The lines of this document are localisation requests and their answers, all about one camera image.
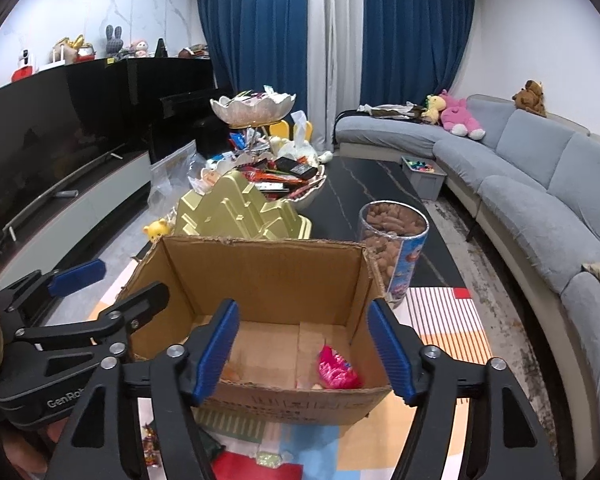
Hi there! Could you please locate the pink snack packet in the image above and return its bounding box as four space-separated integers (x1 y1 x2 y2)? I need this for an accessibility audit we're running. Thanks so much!
317 344 363 390

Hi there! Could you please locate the dark green snack packet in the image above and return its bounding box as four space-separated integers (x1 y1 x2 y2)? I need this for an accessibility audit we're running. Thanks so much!
198 427 225 463

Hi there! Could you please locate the light green candy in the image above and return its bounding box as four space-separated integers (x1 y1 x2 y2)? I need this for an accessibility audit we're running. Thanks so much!
254 451 285 469

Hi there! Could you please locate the person left hand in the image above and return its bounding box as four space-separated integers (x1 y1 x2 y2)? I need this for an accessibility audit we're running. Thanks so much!
0 425 48 479

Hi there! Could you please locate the yellow bear figurine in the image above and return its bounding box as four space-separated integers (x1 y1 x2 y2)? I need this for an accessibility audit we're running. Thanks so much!
143 218 173 244

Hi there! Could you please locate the colourful patterned play mat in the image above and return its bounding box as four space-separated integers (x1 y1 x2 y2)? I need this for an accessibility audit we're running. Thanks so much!
44 238 496 480

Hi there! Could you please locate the gold mountain-shaped tin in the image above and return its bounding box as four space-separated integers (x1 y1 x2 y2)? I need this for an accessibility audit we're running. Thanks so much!
173 171 312 240

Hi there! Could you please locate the brown cardboard box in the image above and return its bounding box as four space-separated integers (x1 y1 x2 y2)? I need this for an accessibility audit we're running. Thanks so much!
119 244 390 425

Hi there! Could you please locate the clear jar of nuts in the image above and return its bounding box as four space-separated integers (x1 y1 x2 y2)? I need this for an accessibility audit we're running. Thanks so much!
358 200 429 307

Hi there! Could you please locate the lower snack tray bowl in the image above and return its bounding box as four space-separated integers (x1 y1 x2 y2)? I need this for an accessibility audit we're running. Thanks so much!
188 152 327 211

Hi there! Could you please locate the grey bunny plush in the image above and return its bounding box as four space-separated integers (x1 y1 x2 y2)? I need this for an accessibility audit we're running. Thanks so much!
105 25 123 58

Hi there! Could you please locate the grey sectional sofa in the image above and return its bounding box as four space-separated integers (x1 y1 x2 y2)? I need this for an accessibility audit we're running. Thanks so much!
332 94 600 474

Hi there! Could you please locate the black coffee table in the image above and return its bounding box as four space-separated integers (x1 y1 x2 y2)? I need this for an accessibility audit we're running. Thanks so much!
134 155 466 291

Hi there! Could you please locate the lotus-shaped upper snack bowl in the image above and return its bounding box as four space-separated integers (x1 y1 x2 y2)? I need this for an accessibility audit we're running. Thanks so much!
210 86 297 129

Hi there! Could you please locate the grey storage bin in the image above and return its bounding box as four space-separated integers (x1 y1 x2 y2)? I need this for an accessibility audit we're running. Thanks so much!
401 156 446 200

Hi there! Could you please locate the pink plush toy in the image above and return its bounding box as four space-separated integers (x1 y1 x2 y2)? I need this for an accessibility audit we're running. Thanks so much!
439 90 486 141

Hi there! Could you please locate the brown teddy bear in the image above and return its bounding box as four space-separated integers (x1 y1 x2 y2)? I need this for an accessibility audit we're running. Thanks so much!
512 80 546 117

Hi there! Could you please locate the yellow plush toy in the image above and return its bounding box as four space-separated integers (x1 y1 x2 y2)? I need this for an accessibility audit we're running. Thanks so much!
420 94 446 125

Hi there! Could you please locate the white sheer curtain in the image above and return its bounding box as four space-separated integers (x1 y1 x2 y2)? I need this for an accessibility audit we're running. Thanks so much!
306 0 364 152

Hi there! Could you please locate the blue curtain right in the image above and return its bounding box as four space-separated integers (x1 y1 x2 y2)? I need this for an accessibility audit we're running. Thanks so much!
360 0 476 105

